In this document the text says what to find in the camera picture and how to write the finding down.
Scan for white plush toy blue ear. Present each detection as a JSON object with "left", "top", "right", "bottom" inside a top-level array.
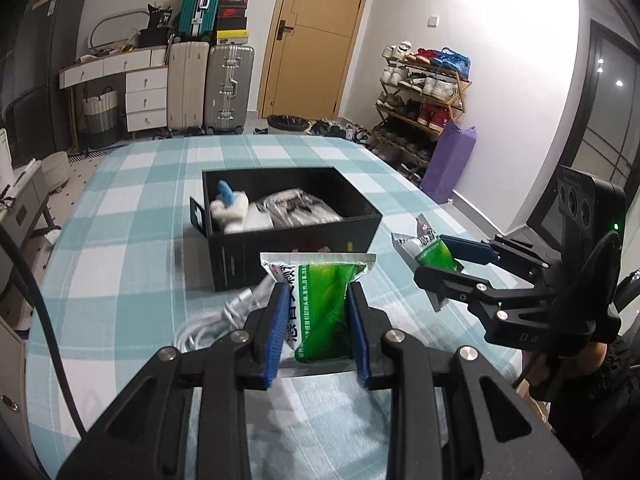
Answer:
[{"left": 209, "top": 180, "right": 250, "bottom": 234}]

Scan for stack of shoe boxes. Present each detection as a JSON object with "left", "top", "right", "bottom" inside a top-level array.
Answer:
[{"left": 217, "top": 0, "right": 250, "bottom": 44}]

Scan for black round floor basket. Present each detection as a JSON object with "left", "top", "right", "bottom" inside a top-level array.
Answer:
[{"left": 267, "top": 114, "right": 309, "bottom": 134}]

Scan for dark grey refrigerator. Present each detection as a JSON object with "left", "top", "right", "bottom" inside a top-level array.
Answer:
[{"left": 1, "top": 0, "right": 84, "bottom": 166}]

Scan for grey side cabinet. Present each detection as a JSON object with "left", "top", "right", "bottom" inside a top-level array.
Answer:
[{"left": 0, "top": 159, "right": 62, "bottom": 302}]

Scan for purple bag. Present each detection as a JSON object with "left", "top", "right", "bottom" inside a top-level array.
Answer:
[{"left": 420, "top": 120, "right": 477, "bottom": 205}]

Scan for teal suitcase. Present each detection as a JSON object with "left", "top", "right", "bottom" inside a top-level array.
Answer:
[{"left": 177, "top": 0, "right": 219, "bottom": 42}]

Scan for striped laundry basket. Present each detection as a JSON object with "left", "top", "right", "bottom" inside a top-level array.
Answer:
[{"left": 82, "top": 86, "right": 120, "bottom": 150}]

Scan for wooden shoe rack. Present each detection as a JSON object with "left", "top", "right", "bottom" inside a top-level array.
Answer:
[{"left": 369, "top": 49, "right": 472, "bottom": 185}]

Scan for white coiled cable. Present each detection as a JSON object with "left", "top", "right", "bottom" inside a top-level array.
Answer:
[{"left": 171, "top": 276, "right": 277, "bottom": 356}]

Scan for round beige stool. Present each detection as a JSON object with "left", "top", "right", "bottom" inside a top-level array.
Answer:
[{"left": 41, "top": 152, "right": 70, "bottom": 193}]

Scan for small green medicine packet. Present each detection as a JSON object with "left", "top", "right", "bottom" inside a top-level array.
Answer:
[{"left": 392, "top": 214, "right": 464, "bottom": 272}]

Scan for wooden door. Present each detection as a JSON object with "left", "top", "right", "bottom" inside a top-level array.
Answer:
[{"left": 257, "top": 0, "right": 366, "bottom": 119}]

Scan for person's left hand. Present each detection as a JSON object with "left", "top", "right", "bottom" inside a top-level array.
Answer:
[{"left": 522, "top": 342, "right": 608, "bottom": 402}]

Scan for large green medicine packet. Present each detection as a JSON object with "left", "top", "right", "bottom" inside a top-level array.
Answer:
[{"left": 260, "top": 252, "right": 376, "bottom": 364}]

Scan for beige suitcase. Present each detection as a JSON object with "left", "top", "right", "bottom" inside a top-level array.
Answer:
[{"left": 166, "top": 41, "right": 209, "bottom": 131}]

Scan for black storage box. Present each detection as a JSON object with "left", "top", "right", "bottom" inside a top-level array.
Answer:
[{"left": 190, "top": 167, "right": 382, "bottom": 292}]

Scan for white drawer desk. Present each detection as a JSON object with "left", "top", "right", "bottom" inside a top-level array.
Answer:
[{"left": 58, "top": 47, "right": 168, "bottom": 154}]

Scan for silver aluminium suitcase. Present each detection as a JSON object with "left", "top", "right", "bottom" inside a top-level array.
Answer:
[{"left": 204, "top": 44, "right": 255, "bottom": 134}]

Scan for bagged white adidas laces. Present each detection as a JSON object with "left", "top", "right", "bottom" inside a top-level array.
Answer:
[{"left": 255, "top": 188, "right": 343, "bottom": 229}]

